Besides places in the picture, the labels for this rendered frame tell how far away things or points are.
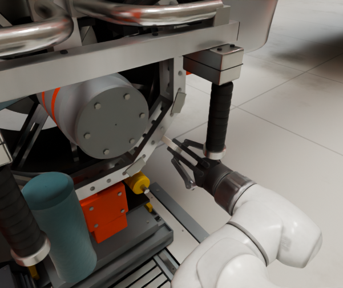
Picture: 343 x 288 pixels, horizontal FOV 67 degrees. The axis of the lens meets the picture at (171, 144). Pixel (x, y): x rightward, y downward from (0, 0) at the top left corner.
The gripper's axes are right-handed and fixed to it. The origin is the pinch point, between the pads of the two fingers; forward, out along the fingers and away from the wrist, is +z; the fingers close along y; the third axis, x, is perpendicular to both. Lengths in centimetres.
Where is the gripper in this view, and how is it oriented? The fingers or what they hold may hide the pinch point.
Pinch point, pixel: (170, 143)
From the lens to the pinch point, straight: 72.3
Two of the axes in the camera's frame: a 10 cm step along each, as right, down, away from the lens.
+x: -5.6, -3.1, -7.7
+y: 5.6, -8.3, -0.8
